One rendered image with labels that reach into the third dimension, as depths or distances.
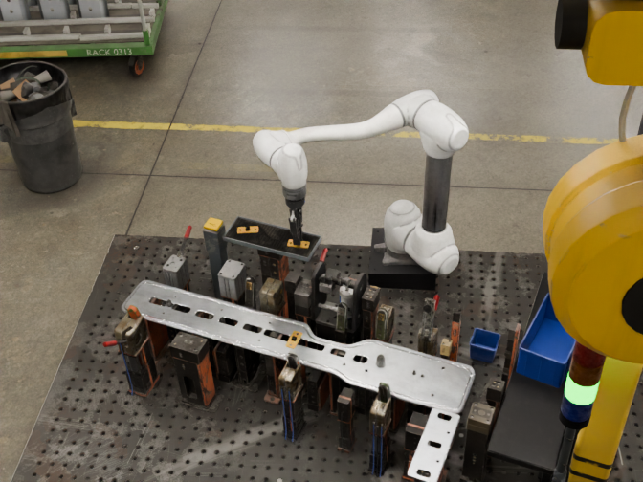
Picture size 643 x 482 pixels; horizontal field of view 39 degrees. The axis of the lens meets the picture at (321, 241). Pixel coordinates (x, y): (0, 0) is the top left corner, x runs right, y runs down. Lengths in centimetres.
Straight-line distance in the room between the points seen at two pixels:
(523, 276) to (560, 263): 349
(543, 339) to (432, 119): 90
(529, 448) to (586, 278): 249
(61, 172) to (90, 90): 120
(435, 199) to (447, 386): 77
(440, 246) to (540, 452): 102
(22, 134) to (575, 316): 519
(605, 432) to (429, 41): 515
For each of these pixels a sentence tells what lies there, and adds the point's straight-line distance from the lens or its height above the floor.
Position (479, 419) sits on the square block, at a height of 106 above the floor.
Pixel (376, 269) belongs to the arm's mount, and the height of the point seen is 79.
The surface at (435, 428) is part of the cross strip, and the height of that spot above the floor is 100.
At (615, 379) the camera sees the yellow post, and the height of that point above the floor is 183.
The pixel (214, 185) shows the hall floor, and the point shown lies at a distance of 574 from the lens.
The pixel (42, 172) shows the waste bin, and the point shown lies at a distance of 583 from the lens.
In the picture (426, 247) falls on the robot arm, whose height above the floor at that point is 104.
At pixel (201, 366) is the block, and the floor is 94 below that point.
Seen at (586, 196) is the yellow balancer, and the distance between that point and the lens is 60.
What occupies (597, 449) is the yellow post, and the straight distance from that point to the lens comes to 243.
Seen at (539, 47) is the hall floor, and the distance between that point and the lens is 718.
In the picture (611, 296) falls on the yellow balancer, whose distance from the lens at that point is 59.
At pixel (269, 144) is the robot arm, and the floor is 157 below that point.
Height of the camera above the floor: 348
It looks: 42 degrees down
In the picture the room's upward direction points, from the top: 3 degrees counter-clockwise
